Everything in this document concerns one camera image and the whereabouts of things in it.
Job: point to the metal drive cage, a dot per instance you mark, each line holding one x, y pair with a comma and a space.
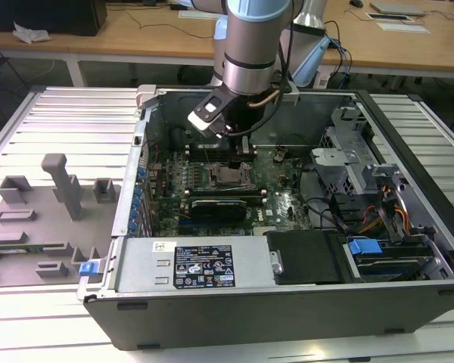
336, 162

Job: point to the dark hard disk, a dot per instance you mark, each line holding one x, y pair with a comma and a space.
393, 261

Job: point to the blue card retention clip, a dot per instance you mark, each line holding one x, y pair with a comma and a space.
132, 227
136, 204
138, 193
134, 215
141, 174

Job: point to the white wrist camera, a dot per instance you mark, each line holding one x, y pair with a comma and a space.
208, 113

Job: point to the CPU socket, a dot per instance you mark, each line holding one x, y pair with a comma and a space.
214, 181

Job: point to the black open PC case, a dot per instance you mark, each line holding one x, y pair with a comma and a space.
249, 321

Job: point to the blue disk carrier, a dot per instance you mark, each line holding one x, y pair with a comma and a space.
363, 247

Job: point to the grey flat laptop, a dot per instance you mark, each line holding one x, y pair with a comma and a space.
397, 8

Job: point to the wooden desk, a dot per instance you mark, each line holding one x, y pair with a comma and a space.
143, 41

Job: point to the green RAM stick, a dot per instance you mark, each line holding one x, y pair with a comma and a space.
22, 249

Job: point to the small silver hinge latch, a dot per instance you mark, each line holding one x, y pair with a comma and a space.
277, 261

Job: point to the blue case latch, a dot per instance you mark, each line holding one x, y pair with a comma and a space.
88, 269

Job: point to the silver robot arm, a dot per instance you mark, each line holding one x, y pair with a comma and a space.
249, 45

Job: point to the black power adapter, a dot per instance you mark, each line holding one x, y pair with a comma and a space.
177, 7

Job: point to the silver power supply unit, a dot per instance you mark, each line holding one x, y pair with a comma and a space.
143, 264

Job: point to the white label tag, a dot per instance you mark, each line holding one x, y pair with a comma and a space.
322, 80

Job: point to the black graphics card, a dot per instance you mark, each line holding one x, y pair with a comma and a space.
219, 211

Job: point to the grey metal bracket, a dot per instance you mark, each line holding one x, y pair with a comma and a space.
384, 172

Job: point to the green motherboard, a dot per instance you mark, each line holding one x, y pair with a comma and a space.
283, 204

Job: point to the black computer tower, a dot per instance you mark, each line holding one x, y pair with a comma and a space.
53, 15

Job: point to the crumpled white paper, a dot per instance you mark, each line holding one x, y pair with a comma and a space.
30, 33

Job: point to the black computer mouse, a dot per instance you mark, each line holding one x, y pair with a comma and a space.
356, 3

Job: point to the black rounded plastic part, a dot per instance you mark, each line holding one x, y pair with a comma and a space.
178, 137

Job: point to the grey parts rack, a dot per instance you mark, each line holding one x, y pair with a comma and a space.
41, 227

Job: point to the black plastic shroud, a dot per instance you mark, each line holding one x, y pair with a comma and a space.
306, 257

